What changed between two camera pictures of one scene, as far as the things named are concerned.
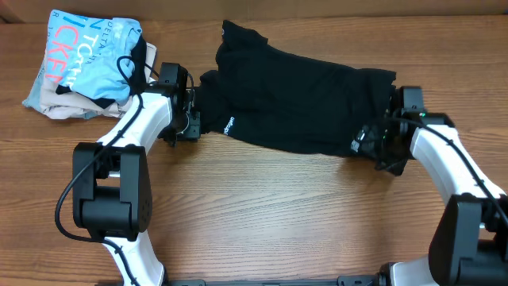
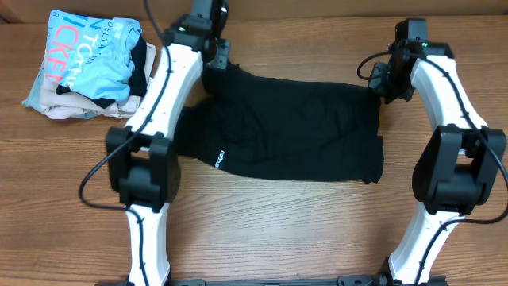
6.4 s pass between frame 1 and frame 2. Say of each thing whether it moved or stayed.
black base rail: stayed
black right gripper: moved
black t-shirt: moved
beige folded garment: stayed
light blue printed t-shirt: stayed
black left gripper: moved
